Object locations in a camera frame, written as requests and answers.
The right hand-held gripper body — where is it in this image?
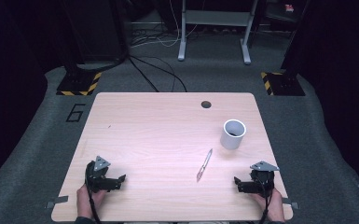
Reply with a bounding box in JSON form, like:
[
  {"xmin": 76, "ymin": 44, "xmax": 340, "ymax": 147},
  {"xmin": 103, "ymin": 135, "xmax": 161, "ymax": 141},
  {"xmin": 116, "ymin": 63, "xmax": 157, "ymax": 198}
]
[{"xmin": 243, "ymin": 161, "xmax": 281, "ymax": 199}]

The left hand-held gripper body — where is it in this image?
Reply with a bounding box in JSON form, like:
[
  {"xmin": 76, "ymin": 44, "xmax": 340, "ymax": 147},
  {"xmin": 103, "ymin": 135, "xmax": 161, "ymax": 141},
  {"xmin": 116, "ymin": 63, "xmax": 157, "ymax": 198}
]
[{"xmin": 84, "ymin": 155, "xmax": 121, "ymax": 194}]

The white cylindrical cup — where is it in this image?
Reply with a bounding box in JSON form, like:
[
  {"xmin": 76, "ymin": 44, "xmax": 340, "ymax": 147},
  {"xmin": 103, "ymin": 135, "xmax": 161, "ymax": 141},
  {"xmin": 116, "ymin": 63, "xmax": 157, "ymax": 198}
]
[{"xmin": 219, "ymin": 119, "xmax": 248, "ymax": 151}]

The person's left hand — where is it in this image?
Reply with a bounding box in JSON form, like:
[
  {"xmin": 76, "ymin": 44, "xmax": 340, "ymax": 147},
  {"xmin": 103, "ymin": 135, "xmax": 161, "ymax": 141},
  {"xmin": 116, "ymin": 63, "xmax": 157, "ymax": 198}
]
[{"xmin": 76, "ymin": 183, "xmax": 107, "ymax": 220}]

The person's right hand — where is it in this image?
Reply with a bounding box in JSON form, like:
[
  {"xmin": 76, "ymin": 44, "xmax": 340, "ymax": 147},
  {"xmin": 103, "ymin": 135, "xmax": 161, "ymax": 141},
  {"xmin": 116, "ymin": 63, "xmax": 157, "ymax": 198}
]
[{"xmin": 251, "ymin": 188, "xmax": 285, "ymax": 223}]

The black striped stand base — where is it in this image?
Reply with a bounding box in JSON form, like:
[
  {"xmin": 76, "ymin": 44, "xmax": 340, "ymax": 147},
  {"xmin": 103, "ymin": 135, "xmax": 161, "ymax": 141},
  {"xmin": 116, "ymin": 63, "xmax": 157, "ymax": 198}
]
[
  {"xmin": 259, "ymin": 71, "xmax": 307, "ymax": 97},
  {"xmin": 56, "ymin": 71, "xmax": 104, "ymax": 97}
]

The black cabinet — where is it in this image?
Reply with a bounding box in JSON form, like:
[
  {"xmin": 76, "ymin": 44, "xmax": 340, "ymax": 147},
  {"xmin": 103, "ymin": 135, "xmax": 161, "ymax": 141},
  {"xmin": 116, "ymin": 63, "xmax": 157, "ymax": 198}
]
[{"xmin": 62, "ymin": 0, "xmax": 129, "ymax": 64}]

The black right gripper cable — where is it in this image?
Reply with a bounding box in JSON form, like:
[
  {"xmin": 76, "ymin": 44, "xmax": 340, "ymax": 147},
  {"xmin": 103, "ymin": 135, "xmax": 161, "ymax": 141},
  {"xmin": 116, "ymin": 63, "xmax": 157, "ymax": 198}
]
[{"xmin": 255, "ymin": 176, "xmax": 275, "ymax": 224}]

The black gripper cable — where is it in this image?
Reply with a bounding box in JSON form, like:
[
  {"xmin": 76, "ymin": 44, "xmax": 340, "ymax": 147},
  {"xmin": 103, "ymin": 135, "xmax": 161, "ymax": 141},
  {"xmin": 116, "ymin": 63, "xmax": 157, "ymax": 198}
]
[
  {"xmin": 255, "ymin": 176, "xmax": 275, "ymax": 224},
  {"xmin": 85, "ymin": 174, "xmax": 103, "ymax": 224}
]

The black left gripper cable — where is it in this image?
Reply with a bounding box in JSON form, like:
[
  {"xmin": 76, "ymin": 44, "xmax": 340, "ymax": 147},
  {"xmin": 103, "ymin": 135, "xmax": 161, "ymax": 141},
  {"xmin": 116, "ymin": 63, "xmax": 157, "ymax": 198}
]
[{"xmin": 85, "ymin": 174, "xmax": 103, "ymax": 224}]

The grey table bracket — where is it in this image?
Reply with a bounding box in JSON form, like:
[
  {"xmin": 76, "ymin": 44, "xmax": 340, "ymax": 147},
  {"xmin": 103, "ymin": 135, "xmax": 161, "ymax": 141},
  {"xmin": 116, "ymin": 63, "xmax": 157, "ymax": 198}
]
[
  {"xmin": 281, "ymin": 197, "xmax": 300, "ymax": 210},
  {"xmin": 44, "ymin": 195, "xmax": 70, "ymax": 210}
]

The black floor cable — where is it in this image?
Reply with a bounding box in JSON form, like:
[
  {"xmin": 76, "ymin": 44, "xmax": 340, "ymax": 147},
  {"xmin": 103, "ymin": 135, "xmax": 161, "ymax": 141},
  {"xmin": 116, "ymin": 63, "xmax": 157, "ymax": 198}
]
[{"xmin": 127, "ymin": 55, "xmax": 188, "ymax": 93}]

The white floor cable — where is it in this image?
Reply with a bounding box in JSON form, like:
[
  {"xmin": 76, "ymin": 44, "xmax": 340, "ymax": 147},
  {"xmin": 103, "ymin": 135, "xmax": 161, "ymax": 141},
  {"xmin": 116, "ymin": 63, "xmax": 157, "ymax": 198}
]
[{"xmin": 130, "ymin": 0, "xmax": 200, "ymax": 49}]

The white metal stand frame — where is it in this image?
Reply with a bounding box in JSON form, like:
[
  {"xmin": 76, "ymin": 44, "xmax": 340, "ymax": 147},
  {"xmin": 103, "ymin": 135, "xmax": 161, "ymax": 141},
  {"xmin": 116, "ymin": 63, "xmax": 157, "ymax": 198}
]
[{"xmin": 177, "ymin": 0, "xmax": 259, "ymax": 66}]

